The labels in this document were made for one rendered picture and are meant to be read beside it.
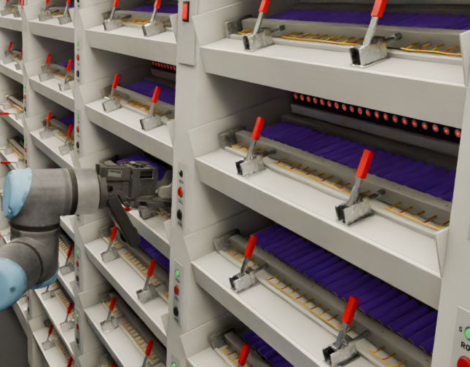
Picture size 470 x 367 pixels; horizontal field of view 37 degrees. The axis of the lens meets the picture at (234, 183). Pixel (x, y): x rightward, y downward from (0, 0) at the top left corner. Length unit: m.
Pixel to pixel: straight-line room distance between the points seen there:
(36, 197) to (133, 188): 0.19
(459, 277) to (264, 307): 0.43
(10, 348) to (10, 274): 1.87
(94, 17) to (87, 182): 0.63
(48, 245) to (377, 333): 0.67
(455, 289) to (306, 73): 0.35
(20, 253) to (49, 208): 0.11
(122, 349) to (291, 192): 0.91
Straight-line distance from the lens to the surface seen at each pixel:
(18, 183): 1.32
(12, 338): 3.16
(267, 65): 1.00
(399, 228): 0.84
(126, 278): 1.70
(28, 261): 1.28
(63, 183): 1.33
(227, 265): 1.23
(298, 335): 1.01
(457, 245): 0.72
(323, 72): 0.88
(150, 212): 1.51
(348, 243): 0.86
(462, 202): 0.71
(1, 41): 3.24
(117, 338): 1.84
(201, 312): 1.33
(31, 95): 2.56
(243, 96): 1.25
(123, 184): 1.39
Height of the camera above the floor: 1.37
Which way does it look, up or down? 13 degrees down
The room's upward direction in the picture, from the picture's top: 3 degrees clockwise
